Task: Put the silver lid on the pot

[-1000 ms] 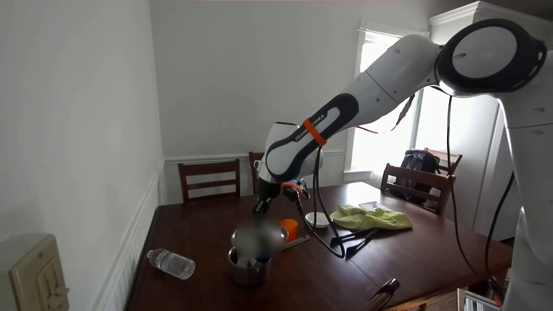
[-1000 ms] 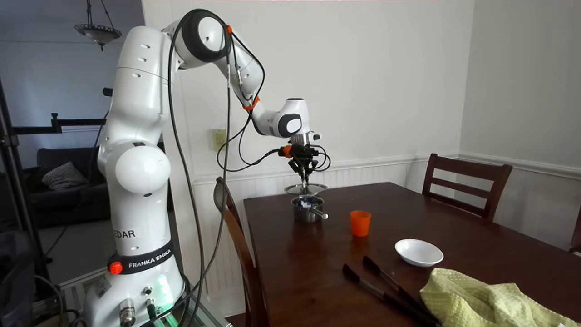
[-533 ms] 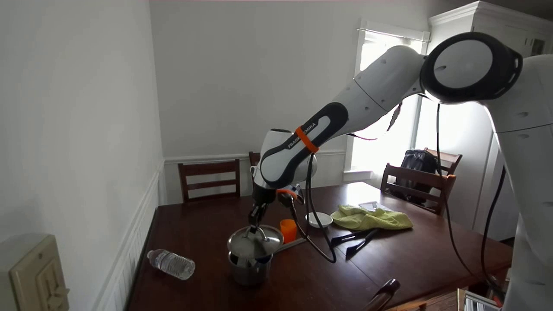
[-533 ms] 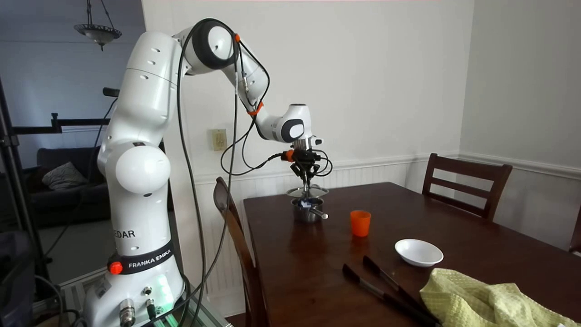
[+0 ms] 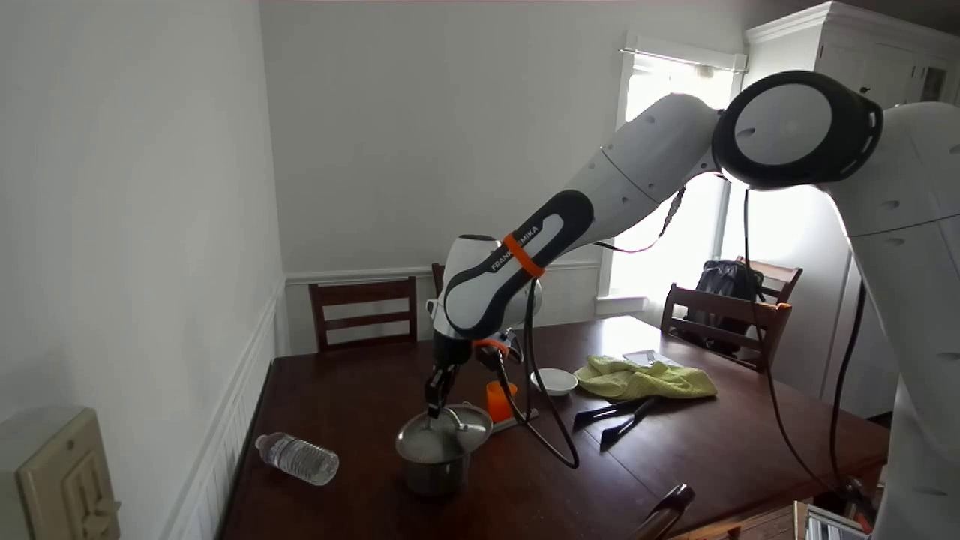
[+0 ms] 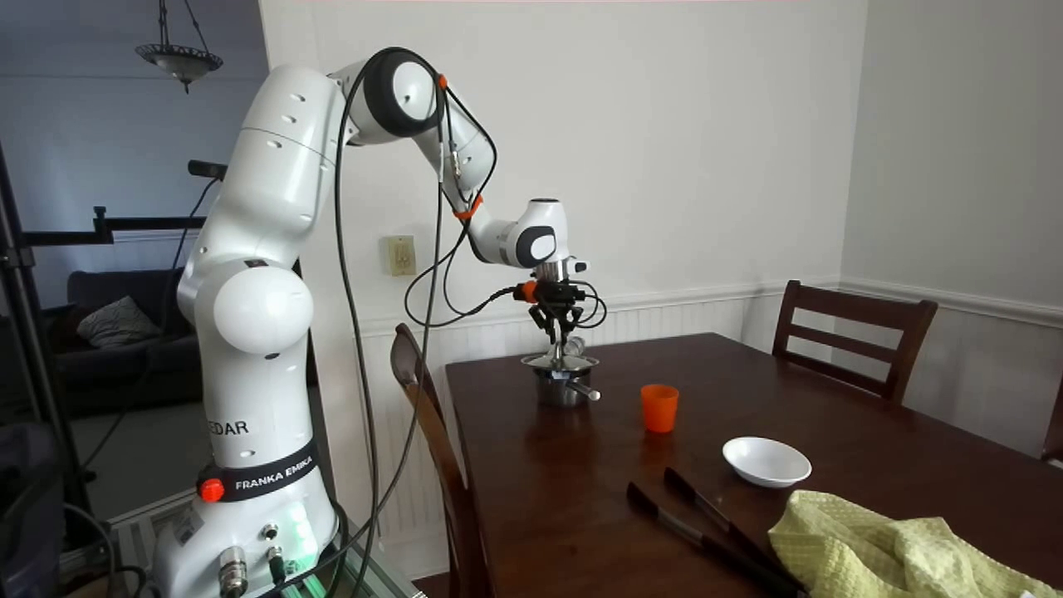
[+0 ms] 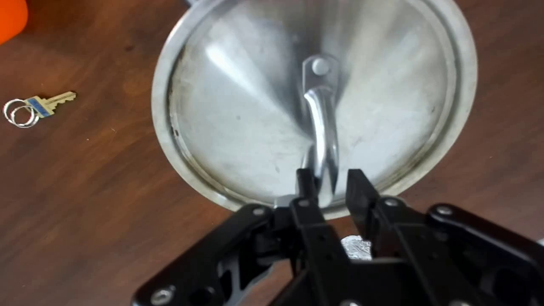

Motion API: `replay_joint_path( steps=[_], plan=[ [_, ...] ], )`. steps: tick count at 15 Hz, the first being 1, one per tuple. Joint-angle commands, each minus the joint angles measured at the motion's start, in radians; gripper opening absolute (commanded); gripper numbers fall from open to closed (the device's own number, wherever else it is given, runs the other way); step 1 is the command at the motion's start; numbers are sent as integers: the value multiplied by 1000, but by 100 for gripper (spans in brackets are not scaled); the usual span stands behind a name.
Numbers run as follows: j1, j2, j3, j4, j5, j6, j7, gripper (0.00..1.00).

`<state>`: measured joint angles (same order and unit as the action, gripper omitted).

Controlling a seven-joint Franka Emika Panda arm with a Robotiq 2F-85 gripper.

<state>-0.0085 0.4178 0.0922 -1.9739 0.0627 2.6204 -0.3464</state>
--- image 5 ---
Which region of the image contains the silver pot lid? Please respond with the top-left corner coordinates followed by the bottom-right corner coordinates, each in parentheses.
top-left (441, 403), bottom-right (494, 453)

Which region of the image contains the silver pot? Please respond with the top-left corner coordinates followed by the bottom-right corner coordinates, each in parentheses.
top-left (395, 412), bottom-right (473, 497)

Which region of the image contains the orange cup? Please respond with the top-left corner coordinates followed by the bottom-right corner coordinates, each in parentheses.
top-left (485, 380), bottom-right (519, 424)

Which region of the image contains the grey flat tray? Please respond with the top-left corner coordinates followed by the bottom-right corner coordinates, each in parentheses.
top-left (491, 408), bottom-right (540, 435)

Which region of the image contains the white bowl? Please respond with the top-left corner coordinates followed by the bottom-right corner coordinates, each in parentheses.
top-left (529, 367), bottom-right (580, 397)

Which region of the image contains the clear plastic water bottle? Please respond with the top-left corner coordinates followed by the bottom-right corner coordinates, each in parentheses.
top-left (255, 432), bottom-right (341, 487)

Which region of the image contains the yellow-green cloth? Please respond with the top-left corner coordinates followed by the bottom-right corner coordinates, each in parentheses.
top-left (574, 354), bottom-right (719, 401)

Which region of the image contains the clear flat packet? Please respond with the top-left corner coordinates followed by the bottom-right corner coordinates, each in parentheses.
top-left (622, 349), bottom-right (682, 369)

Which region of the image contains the window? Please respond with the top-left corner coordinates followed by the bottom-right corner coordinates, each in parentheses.
top-left (596, 31), bottom-right (749, 317)

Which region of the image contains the dark glossy chair top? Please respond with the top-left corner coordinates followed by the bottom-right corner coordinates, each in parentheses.
top-left (628, 483), bottom-right (696, 540)

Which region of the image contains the pair of wooden chairs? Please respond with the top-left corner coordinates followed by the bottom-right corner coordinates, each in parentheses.
top-left (659, 256), bottom-right (804, 374)

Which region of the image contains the black backpack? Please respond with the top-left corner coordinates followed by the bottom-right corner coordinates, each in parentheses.
top-left (685, 259), bottom-right (767, 355)

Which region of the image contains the white cabinet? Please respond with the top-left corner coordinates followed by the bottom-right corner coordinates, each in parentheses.
top-left (718, 0), bottom-right (960, 422)

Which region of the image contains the silver framed screen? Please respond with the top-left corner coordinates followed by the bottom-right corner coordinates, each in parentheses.
top-left (793, 500), bottom-right (872, 540)

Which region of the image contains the beige wall switch plate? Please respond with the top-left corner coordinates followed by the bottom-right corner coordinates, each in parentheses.
top-left (0, 405), bottom-right (123, 540)

